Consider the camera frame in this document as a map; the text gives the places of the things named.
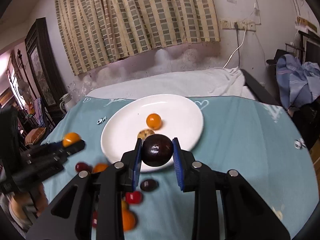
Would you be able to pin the red cherry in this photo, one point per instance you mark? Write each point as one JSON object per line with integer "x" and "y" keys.
{"x": 95, "y": 221}
{"x": 81, "y": 166}

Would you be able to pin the white wall socket strip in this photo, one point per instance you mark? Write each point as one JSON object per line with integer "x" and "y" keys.
{"x": 250, "y": 26}

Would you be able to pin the white round plate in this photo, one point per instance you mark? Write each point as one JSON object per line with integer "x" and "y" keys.
{"x": 162, "y": 107}

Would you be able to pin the white wall socket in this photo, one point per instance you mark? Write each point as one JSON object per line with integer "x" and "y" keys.
{"x": 225, "y": 23}

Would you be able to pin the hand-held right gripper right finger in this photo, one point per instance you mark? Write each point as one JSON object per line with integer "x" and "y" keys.
{"x": 178, "y": 170}

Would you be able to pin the dark framed picture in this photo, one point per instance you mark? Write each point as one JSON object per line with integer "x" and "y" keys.
{"x": 40, "y": 75}

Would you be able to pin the teal printed blanket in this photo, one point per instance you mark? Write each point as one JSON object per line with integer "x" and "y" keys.
{"x": 237, "y": 142}

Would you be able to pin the fruits heaped on plate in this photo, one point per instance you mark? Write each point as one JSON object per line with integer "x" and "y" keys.
{"x": 175, "y": 82}

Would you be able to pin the orange cushion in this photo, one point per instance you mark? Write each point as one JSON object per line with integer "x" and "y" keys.
{"x": 35, "y": 135}

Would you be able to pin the person's left forearm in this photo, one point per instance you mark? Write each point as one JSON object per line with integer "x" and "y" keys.
{"x": 22, "y": 210}

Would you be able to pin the dark purple plum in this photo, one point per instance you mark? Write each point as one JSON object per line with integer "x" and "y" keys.
{"x": 148, "y": 185}
{"x": 157, "y": 150}

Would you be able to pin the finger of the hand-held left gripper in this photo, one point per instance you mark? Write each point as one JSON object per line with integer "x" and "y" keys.
{"x": 75, "y": 148}

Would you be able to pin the black bed frame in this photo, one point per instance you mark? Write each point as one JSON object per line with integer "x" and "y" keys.
{"x": 260, "y": 87}

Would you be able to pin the black framed panel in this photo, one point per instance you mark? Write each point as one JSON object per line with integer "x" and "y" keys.
{"x": 312, "y": 50}

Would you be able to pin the checked beige curtain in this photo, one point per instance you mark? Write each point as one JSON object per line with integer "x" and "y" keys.
{"x": 137, "y": 17}

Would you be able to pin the orange tangerine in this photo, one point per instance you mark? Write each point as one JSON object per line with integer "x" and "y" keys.
{"x": 71, "y": 138}
{"x": 101, "y": 168}
{"x": 153, "y": 121}
{"x": 129, "y": 220}

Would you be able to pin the white pitcher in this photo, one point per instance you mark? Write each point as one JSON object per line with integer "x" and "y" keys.
{"x": 67, "y": 103}

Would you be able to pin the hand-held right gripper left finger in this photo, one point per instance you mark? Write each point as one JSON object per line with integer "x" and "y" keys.
{"x": 136, "y": 172}

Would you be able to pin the red plum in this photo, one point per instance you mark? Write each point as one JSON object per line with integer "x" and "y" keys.
{"x": 135, "y": 197}

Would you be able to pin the tan longan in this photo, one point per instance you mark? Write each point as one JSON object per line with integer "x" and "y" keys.
{"x": 124, "y": 205}
{"x": 146, "y": 133}

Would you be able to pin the wooden wall strip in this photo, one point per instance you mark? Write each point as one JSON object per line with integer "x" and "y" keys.
{"x": 306, "y": 22}

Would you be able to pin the black hat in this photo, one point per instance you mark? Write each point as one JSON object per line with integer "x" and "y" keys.
{"x": 275, "y": 60}

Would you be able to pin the blue clothes pile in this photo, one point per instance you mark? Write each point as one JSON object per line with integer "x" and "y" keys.
{"x": 295, "y": 85}

